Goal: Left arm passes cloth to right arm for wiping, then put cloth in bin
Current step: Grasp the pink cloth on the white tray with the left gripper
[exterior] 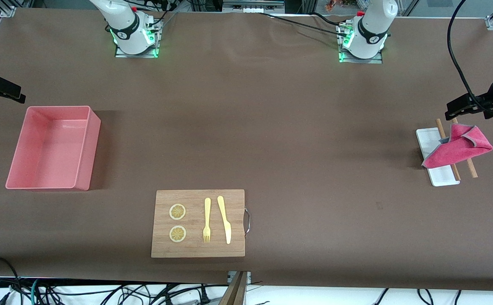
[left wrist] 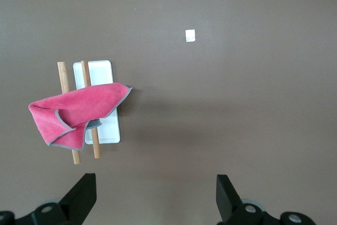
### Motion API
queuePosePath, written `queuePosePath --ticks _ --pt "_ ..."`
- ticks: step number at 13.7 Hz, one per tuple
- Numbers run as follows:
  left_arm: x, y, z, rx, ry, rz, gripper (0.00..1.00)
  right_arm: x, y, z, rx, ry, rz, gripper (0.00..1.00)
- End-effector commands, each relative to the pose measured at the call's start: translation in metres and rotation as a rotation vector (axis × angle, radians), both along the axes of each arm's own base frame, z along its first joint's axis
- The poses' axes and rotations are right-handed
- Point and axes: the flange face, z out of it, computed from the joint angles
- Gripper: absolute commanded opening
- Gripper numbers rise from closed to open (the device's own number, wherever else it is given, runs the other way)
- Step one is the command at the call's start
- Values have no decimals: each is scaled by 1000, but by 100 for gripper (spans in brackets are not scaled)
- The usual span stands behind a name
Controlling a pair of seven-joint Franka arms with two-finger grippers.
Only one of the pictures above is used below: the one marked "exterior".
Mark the pink and grey cloth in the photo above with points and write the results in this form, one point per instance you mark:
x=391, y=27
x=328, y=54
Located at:
x=458, y=146

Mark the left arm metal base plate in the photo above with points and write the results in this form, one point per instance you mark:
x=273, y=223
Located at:
x=363, y=60

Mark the yellow plastic knife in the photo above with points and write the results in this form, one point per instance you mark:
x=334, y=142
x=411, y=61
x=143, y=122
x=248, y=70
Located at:
x=225, y=220

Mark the grey power strip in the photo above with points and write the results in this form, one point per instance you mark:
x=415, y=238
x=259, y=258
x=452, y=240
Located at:
x=252, y=6

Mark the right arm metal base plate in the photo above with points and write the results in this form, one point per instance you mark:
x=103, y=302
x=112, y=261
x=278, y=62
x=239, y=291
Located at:
x=138, y=54

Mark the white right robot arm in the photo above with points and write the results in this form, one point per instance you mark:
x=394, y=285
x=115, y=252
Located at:
x=123, y=25

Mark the wooden slat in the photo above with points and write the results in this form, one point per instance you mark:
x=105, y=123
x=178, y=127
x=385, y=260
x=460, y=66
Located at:
x=234, y=292

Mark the lemon slice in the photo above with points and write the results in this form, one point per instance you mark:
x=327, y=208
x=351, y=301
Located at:
x=177, y=234
x=177, y=212

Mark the metal table bracket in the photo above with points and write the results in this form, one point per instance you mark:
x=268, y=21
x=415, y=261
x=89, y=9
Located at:
x=230, y=277

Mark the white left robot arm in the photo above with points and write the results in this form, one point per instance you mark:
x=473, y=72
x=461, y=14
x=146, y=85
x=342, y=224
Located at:
x=369, y=25

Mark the brown wooden chopstick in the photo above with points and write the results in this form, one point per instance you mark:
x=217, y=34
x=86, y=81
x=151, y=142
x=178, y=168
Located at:
x=472, y=169
x=440, y=127

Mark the yellow plastic fork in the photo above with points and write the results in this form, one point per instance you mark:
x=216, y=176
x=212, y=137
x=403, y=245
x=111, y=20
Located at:
x=207, y=216

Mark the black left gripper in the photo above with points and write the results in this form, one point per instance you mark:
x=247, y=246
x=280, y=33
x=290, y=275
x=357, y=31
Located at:
x=489, y=100

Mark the wooden cutting board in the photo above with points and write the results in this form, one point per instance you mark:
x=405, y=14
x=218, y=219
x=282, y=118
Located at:
x=197, y=250

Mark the pink plastic bin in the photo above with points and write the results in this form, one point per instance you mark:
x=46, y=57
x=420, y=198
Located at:
x=51, y=148

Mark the white rectangular tray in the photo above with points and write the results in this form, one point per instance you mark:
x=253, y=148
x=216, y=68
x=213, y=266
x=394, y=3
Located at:
x=443, y=176

